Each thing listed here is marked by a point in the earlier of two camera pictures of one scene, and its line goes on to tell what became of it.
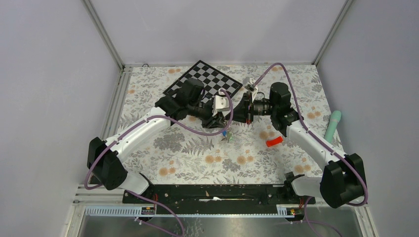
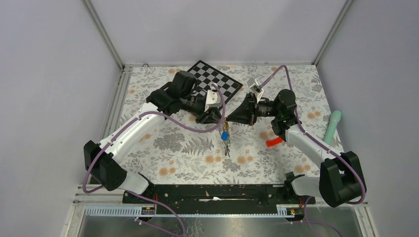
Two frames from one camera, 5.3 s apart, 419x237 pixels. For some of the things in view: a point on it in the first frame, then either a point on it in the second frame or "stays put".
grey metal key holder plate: (226, 135) to (227, 151)
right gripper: (240, 112) stays put
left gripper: (214, 122) stays put
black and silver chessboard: (213, 80) stays put
